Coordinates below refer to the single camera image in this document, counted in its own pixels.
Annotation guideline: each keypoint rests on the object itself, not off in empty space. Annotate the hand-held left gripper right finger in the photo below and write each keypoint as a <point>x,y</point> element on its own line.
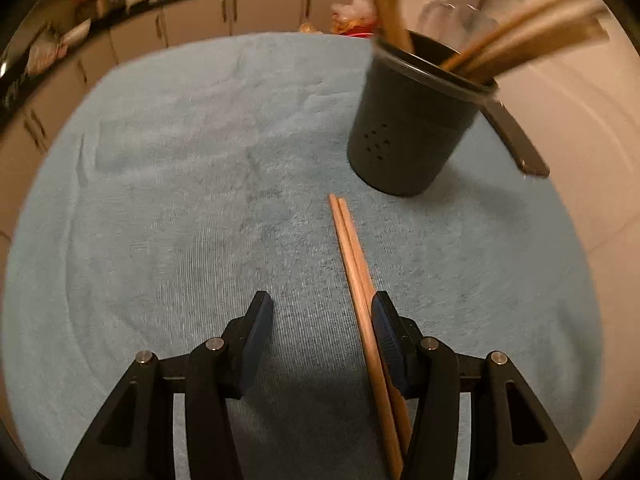
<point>385,330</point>

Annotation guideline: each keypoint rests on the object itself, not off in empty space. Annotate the clear bag of food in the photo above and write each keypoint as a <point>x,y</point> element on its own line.
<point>46,54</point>

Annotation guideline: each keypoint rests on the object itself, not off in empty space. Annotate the dark perforated utensil holder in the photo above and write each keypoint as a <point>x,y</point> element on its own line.
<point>400,125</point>

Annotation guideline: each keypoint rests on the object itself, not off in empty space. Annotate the black smartphone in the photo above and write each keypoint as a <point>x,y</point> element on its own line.
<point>515,140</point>

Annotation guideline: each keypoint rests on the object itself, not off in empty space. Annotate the white bowl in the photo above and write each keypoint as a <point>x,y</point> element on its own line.
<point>76,32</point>

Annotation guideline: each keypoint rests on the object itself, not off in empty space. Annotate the light wooden chopstick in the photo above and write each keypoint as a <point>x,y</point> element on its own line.
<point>530,30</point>
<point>545,45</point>
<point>356,250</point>
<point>360,310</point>

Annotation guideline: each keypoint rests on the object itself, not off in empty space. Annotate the blue towel cloth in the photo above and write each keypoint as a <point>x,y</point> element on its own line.
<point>175,210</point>

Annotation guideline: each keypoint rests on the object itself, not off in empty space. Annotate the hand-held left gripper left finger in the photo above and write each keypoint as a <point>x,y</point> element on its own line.
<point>259,325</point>

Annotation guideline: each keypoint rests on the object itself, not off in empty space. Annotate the trash bin with plastic bag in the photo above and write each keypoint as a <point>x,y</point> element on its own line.
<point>352,10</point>

